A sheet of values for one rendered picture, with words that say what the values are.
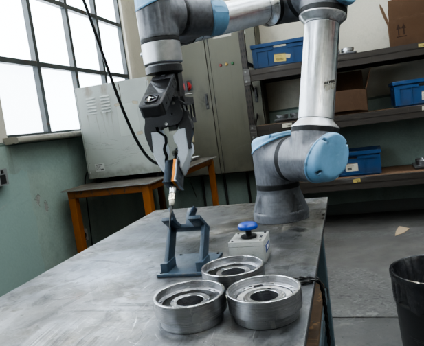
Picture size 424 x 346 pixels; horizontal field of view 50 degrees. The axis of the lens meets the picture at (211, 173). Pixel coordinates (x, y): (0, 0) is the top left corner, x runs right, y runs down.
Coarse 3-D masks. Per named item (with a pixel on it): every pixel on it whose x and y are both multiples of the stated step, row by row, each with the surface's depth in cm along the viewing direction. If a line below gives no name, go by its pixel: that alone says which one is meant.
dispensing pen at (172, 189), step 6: (174, 150) 89; (174, 156) 89; (168, 162) 87; (168, 168) 86; (168, 174) 85; (168, 180) 85; (168, 186) 86; (174, 186) 86; (174, 192) 85; (174, 198) 85
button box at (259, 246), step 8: (256, 232) 94; (264, 232) 93; (232, 240) 90; (240, 240) 89; (248, 240) 88; (256, 240) 87; (264, 240) 87; (232, 248) 88; (240, 248) 88; (248, 248) 88; (256, 248) 87; (264, 248) 87; (256, 256) 87; (264, 256) 87
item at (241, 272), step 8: (232, 256) 81; (240, 256) 81; (248, 256) 80; (208, 264) 79; (216, 264) 80; (224, 264) 80; (256, 264) 78; (224, 272) 77; (232, 272) 78; (240, 272) 78; (248, 272) 71; (256, 272) 72; (264, 272) 75; (216, 280) 72; (224, 280) 71; (232, 280) 71
